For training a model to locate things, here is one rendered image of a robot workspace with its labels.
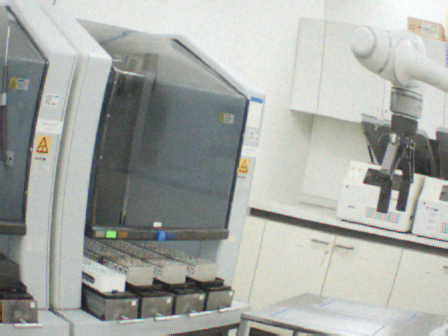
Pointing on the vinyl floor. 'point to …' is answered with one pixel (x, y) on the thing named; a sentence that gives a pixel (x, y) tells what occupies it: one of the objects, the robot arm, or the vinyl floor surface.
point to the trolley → (339, 318)
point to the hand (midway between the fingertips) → (392, 206)
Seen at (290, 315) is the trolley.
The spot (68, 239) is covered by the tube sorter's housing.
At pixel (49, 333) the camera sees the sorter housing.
